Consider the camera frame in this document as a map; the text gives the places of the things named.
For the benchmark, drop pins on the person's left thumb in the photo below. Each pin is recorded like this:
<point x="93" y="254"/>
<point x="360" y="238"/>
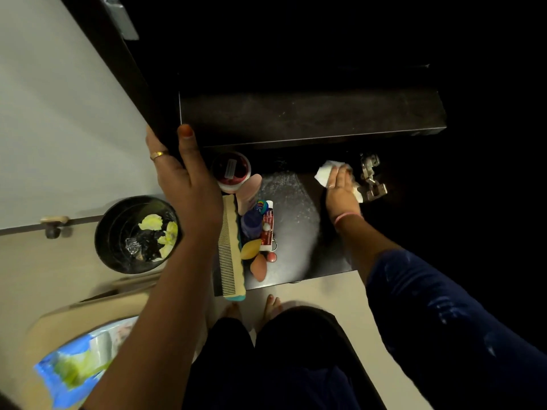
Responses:
<point x="188" y="149"/>

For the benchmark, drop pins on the multicoloured small container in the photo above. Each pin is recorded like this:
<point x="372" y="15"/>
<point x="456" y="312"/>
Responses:
<point x="261" y="207"/>

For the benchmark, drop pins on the person's foot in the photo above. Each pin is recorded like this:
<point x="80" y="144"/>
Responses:
<point x="233" y="311"/>
<point x="269" y="309"/>

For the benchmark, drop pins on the black trousers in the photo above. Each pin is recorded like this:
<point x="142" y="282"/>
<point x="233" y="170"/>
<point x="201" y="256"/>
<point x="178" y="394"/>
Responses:
<point x="290" y="362"/>

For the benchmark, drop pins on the metal cabinet hinge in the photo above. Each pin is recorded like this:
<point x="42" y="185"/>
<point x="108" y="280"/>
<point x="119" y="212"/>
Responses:
<point x="371" y="179"/>

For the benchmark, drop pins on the blue patterned sleeve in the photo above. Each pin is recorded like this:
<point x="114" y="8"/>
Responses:
<point x="448" y="337"/>

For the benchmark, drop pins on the yellow crumpled paper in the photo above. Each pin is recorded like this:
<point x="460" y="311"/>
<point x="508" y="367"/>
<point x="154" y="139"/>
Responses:
<point x="150" y="222"/>
<point x="169" y="241"/>

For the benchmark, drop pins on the clear plastic wrapper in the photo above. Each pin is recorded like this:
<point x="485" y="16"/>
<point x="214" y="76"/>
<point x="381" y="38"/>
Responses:
<point x="133" y="246"/>

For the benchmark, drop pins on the white cabinet door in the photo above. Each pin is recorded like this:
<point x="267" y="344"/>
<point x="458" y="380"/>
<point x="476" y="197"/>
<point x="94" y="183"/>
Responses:
<point x="64" y="106"/>

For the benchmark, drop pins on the metal door hinge plate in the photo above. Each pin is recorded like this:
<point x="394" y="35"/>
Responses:
<point x="122" y="16"/>

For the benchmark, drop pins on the red jar with white rim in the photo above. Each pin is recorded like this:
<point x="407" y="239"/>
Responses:
<point x="230" y="170"/>

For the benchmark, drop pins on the blue wipes packet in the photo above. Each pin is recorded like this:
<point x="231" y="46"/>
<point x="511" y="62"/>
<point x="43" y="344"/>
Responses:
<point x="72" y="362"/>

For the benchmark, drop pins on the pink wrist band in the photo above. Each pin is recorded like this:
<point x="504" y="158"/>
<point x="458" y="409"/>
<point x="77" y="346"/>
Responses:
<point x="347" y="216"/>

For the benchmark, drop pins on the person's right hand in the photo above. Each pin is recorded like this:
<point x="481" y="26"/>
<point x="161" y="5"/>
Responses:
<point x="342" y="200"/>

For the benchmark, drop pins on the person's left hand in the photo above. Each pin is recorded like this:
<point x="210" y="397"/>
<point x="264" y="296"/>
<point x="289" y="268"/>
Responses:
<point x="192" y="200"/>

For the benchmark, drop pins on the red and white tube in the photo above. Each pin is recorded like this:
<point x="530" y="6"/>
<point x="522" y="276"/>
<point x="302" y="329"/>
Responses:
<point x="267" y="228"/>

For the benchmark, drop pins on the beige wide-tooth comb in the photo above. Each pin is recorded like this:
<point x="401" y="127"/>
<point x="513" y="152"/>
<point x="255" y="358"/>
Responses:
<point x="230" y="251"/>

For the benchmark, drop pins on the orange makeup sponge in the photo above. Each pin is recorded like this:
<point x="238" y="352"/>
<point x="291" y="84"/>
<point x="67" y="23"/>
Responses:
<point x="258" y="268"/>

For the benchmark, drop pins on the person's left foot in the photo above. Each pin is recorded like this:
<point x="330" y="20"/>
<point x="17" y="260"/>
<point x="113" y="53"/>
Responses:
<point x="233" y="311"/>

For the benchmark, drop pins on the black round trash bin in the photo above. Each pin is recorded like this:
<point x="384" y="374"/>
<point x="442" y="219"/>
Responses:
<point x="111" y="234"/>

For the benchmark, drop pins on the person's right forearm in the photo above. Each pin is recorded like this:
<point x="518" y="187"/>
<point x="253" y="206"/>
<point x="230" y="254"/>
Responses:
<point x="363" y="247"/>

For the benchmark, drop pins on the blue small bottle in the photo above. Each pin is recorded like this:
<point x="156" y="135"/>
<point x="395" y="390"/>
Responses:
<point x="252" y="224"/>

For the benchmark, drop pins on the black upper shelf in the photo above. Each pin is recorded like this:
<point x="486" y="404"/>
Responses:
<point x="307" y="115"/>

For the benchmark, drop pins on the person's right fingers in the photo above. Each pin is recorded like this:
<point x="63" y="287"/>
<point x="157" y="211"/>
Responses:
<point x="340" y="177"/>

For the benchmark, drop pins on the person's left forearm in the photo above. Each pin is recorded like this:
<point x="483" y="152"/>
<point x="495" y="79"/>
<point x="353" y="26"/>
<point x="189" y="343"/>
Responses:
<point x="158" y="324"/>

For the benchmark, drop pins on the white tissue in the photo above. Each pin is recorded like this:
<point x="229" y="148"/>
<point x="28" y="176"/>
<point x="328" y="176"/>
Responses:
<point x="323" y="172"/>

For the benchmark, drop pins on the person's right foot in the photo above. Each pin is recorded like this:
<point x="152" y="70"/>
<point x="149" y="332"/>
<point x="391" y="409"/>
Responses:
<point x="269" y="309"/>

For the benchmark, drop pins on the yellow makeup sponge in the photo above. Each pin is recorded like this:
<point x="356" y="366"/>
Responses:
<point x="250" y="249"/>

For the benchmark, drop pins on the pink makeup sponge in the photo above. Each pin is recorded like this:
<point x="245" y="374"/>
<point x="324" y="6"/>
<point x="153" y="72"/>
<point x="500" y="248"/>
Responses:
<point x="250" y="192"/>

